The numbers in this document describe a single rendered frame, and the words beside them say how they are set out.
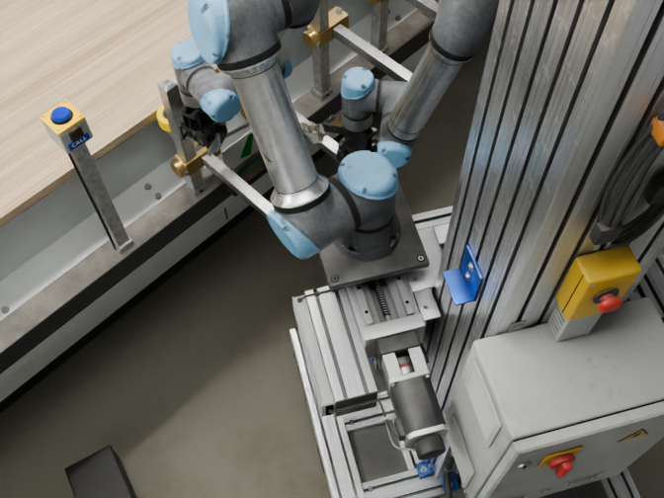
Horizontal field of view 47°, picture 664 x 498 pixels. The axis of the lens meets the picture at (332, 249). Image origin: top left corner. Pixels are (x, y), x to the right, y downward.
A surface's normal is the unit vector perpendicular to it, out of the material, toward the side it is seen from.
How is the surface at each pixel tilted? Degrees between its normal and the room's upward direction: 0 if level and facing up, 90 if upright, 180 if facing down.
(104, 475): 0
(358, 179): 8
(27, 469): 0
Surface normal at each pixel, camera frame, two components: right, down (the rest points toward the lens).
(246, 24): 0.49, 0.37
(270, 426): -0.01, -0.51
